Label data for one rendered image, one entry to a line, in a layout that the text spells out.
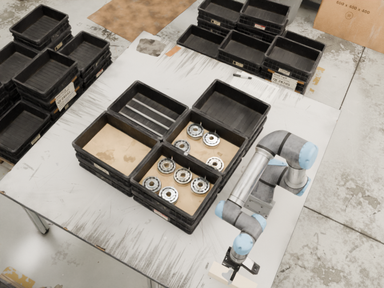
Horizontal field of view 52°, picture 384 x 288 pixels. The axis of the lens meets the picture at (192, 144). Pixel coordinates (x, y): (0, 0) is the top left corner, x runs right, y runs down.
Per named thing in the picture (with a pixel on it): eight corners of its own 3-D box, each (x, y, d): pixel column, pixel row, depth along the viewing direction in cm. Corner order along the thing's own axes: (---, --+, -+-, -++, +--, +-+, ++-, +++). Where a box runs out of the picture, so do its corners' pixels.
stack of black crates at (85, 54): (88, 59, 362) (81, 30, 334) (115, 71, 355) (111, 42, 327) (60, 86, 341) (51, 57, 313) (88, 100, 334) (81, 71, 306)
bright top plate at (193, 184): (212, 183, 213) (212, 182, 212) (203, 197, 207) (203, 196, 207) (196, 174, 215) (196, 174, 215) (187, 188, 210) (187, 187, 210)
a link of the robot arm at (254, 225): (246, 205, 169) (232, 224, 163) (269, 219, 164) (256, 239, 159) (244, 214, 175) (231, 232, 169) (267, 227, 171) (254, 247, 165)
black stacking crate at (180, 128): (245, 150, 232) (248, 139, 223) (220, 186, 217) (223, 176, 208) (189, 120, 243) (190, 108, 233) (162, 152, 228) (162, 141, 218)
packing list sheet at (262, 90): (280, 86, 279) (280, 86, 278) (268, 108, 266) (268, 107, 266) (238, 70, 286) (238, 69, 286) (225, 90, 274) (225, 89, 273)
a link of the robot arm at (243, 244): (258, 238, 158) (247, 255, 154) (253, 248, 167) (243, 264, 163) (241, 227, 160) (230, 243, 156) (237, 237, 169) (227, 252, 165)
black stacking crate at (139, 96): (188, 119, 243) (190, 107, 233) (161, 152, 228) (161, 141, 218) (138, 92, 253) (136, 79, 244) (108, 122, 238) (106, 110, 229)
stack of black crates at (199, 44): (226, 57, 374) (230, 38, 355) (212, 76, 358) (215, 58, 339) (190, 42, 383) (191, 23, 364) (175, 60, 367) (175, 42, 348)
